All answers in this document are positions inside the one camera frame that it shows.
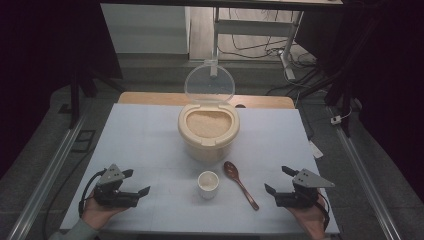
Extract white table board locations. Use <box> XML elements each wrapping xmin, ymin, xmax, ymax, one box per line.
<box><xmin>59</xmin><ymin>102</ymin><xmax>341</xmax><ymax>235</ymax></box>

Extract clear round container lid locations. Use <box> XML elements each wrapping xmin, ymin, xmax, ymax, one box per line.
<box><xmin>183</xmin><ymin>63</ymin><xmax>236</xmax><ymax>104</ymax></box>

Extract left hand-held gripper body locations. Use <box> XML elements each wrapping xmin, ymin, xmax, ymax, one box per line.
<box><xmin>93</xmin><ymin>163</ymin><xmax>141</xmax><ymax>209</ymax></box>

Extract white cabinet panel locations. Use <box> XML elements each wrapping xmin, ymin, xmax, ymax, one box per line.
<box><xmin>100</xmin><ymin>3</ymin><xmax>190</xmax><ymax>55</ymax></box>

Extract brown wooden spoon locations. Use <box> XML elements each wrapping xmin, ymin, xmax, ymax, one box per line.
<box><xmin>223</xmin><ymin>160</ymin><xmax>261</xmax><ymax>212</ymax></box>

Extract rice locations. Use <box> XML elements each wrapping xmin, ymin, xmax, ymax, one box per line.
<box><xmin>185</xmin><ymin>110</ymin><xmax>233</xmax><ymax>140</ymax></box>

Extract black floor cables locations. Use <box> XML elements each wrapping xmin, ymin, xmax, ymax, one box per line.
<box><xmin>217</xmin><ymin>7</ymin><xmax>329</xmax><ymax>98</ymax></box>

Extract person's left hand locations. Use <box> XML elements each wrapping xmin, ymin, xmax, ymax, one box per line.
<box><xmin>81</xmin><ymin>194</ymin><xmax>130</xmax><ymax>232</ymax></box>

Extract aluminium floor rail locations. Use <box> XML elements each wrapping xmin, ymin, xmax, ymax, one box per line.
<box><xmin>327</xmin><ymin>105</ymin><xmax>404</xmax><ymax>240</ymax></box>
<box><xmin>5</xmin><ymin>108</ymin><xmax>93</xmax><ymax>240</ymax></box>

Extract white paper tag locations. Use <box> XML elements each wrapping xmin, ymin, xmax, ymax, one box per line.
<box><xmin>307</xmin><ymin>140</ymin><xmax>325</xmax><ymax>160</ymax></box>

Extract white desk frame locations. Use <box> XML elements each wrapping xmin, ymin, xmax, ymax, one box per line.
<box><xmin>211</xmin><ymin>6</ymin><xmax>306</xmax><ymax>81</ymax></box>

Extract beige rice container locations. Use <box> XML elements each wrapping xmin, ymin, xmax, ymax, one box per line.
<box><xmin>177</xmin><ymin>102</ymin><xmax>241</xmax><ymax>164</ymax></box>

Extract person's right hand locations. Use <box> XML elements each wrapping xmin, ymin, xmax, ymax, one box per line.
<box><xmin>285</xmin><ymin>192</ymin><xmax>330</xmax><ymax>240</ymax></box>

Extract white cup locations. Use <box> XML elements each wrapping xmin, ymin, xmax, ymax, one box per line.
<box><xmin>196</xmin><ymin>170</ymin><xmax>221</xmax><ymax>201</ymax></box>

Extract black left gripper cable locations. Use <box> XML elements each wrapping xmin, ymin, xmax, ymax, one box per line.
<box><xmin>78</xmin><ymin>169</ymin><xmax>108</xmax><ymax>219</ymax></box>

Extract wooden table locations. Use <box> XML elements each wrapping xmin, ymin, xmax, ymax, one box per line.
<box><xmin>117</xmin><ymin>91</ymin><xmax>297</xmax><ymax>110</ymax></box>

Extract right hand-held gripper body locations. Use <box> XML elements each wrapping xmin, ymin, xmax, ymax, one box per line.
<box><xmin>274</xmin><ymin>167</ymin><xmax>336</xmax><ymax>210</ymax></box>

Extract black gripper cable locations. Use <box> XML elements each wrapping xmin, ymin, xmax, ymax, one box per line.
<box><xmin>78</xmin><ymin>169</ymin><xmax>108</xmax><ymax>219</ymax></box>
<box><xmin>315</xmin><ymin>195</ymin><xmax>332</xmax><ymax>232</ymax></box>

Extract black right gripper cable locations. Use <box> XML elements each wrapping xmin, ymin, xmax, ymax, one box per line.
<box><xmin>315</xmin><ymin>195</ymin><xmax>332</xmax><ymax>232</ymax></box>

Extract black metal stand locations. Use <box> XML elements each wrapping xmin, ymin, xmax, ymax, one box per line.
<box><xmin>296</xmin><ymin>19</ymin><xmax>378</xmax><ymax>138</ymax></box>
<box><xmin>67</xmin><ymin>56</ymin><xmax>126</xmax><ymax>130</ymax></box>

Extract white adapter with cable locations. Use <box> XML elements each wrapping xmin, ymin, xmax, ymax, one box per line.
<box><xmin>329</xmin><ymin>105</ymin><xmax>354</xmax><ymax>126</ymax></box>

